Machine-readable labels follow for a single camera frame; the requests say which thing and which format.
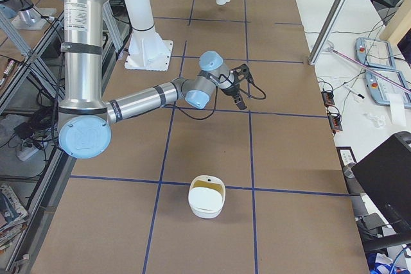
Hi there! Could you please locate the lower teach pendant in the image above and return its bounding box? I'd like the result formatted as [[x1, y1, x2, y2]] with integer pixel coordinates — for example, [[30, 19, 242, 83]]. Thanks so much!
[[365, 67, 410, 109]]

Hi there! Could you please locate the aluminium frame post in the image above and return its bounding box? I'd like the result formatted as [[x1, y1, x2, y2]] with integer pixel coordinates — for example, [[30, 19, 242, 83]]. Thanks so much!
[[308, 0, 346, 65]]

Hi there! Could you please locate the teach pendant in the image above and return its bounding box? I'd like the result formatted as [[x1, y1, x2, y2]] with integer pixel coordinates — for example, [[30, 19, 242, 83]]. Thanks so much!
[[365, 67, 410, 109], [355, 37, 396, 69]]

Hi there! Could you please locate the black monitor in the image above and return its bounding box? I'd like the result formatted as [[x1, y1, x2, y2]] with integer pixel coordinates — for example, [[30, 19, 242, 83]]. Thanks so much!
[[352, 131, 410, 232]]

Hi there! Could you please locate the orange circuit board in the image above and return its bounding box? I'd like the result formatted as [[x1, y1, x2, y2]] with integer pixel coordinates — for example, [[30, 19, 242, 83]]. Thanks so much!
[[328, 113, 343, 133], [321, 90, 335, 107]]

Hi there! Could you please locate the metal rod reacher tool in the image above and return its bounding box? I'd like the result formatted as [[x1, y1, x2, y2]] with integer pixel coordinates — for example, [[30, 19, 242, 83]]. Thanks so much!
[[326, 37, 410, 94]]

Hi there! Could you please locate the stack of books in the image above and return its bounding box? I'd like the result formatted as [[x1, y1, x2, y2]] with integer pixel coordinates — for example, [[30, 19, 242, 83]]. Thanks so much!
[[1, 182, 29, 253]]

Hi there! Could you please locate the white oval bin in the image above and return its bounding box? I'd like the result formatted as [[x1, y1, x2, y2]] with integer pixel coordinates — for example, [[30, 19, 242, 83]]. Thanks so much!
[[188, 175, 225, 219]]

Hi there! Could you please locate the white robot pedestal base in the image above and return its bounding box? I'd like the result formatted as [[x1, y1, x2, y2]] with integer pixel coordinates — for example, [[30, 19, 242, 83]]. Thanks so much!
[[124, 0, 173, 71]]

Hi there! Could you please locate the white power strip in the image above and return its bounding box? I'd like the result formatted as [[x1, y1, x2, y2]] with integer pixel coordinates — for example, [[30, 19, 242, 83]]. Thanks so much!
[[16, 146, 39, 162]]

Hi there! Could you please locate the upper teach pendant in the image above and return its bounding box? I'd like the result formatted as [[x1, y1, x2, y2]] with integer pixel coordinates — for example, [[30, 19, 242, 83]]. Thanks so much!
[[355, 37, 396, 69]]

